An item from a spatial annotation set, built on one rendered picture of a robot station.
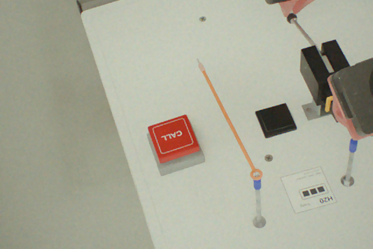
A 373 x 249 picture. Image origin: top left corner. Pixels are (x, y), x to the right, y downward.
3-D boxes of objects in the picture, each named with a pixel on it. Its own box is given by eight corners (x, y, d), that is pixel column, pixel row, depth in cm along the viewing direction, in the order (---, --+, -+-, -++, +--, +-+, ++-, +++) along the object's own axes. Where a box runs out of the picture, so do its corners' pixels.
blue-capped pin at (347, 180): (351, 174, 77) (358, 131, 70) (356, 185, 76) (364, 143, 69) (338, 177, 77) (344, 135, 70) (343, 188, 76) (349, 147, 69)
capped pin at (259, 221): (259, 213, 75) (257, 163, 67) (268, 223, 74) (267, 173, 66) (249, 221, 75) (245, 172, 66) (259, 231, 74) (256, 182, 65)
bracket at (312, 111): (337, 95, 83) (340, 70, 79) (344, 111, 82) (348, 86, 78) (301, 106, 83) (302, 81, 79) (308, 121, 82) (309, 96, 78)
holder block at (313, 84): (333, 61, 80) (335, 38, 77) (352, 96, 77) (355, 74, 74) (299, 70, 80) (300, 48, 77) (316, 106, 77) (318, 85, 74)
